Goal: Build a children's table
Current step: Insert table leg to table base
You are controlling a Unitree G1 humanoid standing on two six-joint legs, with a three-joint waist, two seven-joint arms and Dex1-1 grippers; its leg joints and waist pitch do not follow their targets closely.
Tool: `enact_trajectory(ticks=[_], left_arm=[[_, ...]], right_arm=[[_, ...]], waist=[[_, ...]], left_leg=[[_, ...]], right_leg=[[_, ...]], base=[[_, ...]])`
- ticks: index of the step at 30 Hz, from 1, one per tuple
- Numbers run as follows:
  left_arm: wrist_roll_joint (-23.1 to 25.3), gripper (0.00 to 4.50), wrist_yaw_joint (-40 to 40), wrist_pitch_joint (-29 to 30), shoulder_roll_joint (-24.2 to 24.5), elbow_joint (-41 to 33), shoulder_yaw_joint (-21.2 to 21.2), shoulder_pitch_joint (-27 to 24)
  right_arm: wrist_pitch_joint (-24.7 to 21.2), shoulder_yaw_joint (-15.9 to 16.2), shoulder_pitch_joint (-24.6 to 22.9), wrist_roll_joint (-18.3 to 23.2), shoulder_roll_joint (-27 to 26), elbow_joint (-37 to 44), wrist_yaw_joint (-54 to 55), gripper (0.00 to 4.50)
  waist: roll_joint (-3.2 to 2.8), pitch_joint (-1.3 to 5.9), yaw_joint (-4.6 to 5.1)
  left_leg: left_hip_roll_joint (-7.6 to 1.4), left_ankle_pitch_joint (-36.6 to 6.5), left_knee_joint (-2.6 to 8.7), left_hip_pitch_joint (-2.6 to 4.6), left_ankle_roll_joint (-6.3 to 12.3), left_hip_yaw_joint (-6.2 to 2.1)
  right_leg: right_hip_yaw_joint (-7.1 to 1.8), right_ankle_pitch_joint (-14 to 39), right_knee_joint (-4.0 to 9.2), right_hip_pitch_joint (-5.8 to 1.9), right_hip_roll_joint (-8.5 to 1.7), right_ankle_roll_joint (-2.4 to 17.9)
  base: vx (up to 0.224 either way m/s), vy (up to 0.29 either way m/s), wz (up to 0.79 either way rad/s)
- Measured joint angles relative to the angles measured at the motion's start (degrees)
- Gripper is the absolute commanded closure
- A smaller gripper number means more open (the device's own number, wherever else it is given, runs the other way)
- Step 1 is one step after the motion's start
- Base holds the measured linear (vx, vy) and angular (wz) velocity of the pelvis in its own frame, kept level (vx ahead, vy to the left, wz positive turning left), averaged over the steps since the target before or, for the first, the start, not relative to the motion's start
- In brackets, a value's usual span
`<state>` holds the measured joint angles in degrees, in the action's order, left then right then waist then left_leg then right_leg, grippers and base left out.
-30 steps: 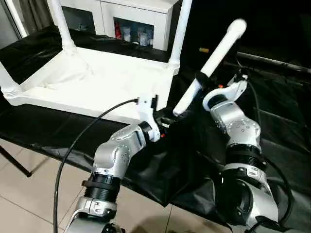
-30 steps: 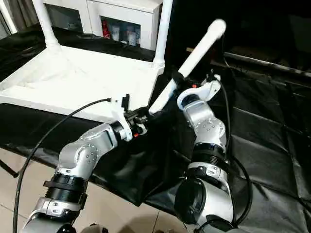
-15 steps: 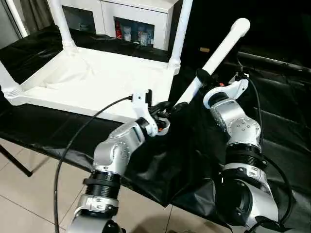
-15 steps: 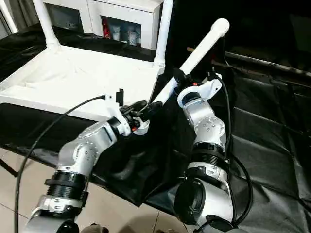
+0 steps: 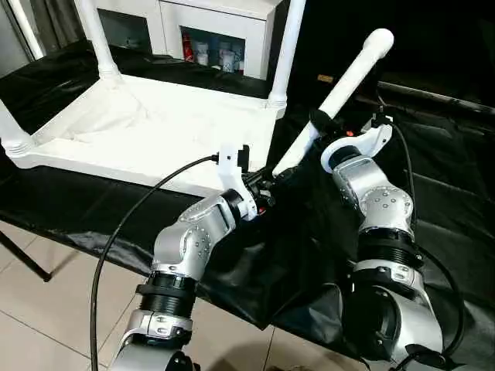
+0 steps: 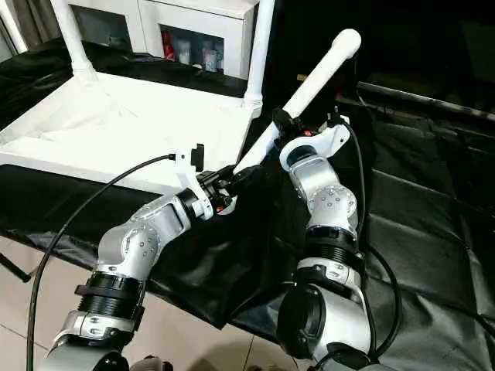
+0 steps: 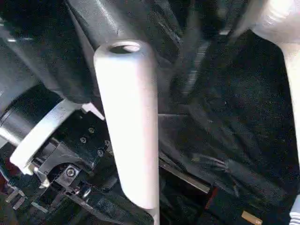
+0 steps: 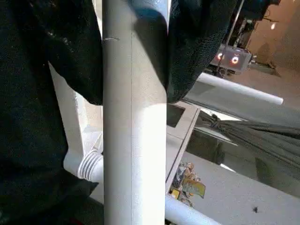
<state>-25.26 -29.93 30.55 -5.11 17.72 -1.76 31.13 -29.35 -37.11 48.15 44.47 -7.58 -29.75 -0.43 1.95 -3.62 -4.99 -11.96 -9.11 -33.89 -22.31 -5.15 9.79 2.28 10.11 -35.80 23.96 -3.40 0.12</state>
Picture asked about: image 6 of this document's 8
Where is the white plastic table leg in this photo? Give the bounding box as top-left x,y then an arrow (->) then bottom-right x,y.
234,29 -> 363,173
243,0 -> 276,111
49,0 -> 97,84

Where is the white plastic table top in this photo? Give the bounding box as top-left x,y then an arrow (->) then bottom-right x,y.
0,71 -> 265,196

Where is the long dark metal rod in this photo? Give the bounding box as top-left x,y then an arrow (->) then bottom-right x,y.
357,80 -> 495,121

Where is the black plastic mat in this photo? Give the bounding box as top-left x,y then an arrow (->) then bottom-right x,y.
0,38 -> 495,371

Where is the white cabinet with glass doors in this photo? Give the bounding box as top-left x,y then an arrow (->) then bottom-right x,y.
49,0 -> 260,80

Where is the red bottle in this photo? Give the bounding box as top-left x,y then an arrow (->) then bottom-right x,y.
161,30 -> 175,59

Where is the black stand leg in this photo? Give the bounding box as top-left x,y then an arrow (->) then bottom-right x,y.
0,253 -> 30,283

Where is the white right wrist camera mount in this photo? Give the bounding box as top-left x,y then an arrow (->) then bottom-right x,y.
280,114 -> 351,171

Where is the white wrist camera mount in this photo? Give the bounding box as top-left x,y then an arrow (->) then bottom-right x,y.
173,142 -> 214,221
280,114 -> 351,171

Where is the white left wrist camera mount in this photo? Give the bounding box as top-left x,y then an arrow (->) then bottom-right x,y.
173,142 -> 214,221

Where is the black left wrist camera cable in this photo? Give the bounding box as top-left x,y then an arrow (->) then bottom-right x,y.
25,153 -> 175,371

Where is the white window frame post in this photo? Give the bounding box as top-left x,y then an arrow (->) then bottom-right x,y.
0,7 -> 29,55

